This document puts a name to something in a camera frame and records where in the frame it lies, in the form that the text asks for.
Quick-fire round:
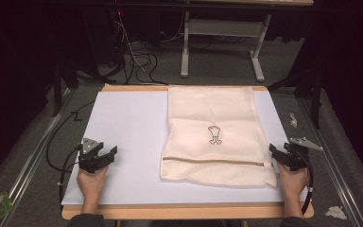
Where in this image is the person's right hand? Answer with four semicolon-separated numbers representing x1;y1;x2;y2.
277;162;310;199

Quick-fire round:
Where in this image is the metal floor rail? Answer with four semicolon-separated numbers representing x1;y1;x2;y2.
0;88;74;227
297;97;363;227

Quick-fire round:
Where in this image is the person's left hand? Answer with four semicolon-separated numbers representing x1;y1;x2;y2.
76;166;109;200

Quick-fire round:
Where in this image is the white board mat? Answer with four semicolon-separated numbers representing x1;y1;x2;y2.
60;90;310;208

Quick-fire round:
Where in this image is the white metal desk frame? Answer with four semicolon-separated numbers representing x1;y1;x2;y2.
180;0;315;83

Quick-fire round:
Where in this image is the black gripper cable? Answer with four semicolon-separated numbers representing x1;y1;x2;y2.
58;144;83;207
300;154;316;217

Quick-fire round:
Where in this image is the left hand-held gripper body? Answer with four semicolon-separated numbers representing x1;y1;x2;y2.
78;137;109;174

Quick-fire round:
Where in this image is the black floor cable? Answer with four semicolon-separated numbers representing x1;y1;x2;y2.
45;100;95;174

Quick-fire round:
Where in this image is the black zigzag tape piece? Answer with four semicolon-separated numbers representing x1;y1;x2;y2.
70;110;84;123

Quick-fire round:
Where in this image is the tangle of black cables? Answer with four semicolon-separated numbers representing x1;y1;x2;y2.
105;9;187;86

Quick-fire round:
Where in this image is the crumpled white paper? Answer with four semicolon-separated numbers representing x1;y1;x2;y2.
324;205;349;221

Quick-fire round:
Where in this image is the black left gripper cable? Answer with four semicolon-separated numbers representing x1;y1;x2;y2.
58;144;83;207

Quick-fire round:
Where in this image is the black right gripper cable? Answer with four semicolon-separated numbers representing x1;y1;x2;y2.
300;154;316;217

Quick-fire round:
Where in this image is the cream mesh laundry bag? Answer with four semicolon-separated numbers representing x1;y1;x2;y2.
160;86;279;189

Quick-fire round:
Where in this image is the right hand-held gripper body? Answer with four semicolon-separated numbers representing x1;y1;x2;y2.
282;136;324;172

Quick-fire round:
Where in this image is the black stand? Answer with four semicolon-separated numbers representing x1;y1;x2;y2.
266;69;326;131
48;56;80;118

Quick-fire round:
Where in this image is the small white scrap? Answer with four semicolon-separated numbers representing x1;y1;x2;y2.
288;112;299;129

